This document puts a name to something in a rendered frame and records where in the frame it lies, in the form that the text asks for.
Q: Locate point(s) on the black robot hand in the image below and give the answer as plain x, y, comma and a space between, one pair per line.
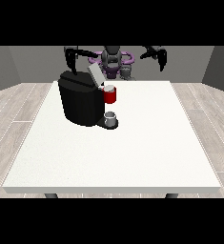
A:
161, 56
71, 55

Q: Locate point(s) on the pale grey machine lid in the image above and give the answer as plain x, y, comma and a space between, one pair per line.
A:
96, 73

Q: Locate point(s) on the small grey coffee pod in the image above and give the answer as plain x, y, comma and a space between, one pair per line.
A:
125, 72

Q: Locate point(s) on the black coffee machine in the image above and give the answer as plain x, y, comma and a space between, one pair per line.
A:
78, 101

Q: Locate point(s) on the red pod holder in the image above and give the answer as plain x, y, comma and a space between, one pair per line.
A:
109, 97

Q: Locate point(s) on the grey robot trunk purple rings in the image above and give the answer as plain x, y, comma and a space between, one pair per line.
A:
112, 59

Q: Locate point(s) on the small grey cup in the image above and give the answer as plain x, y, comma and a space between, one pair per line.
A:
110, 120

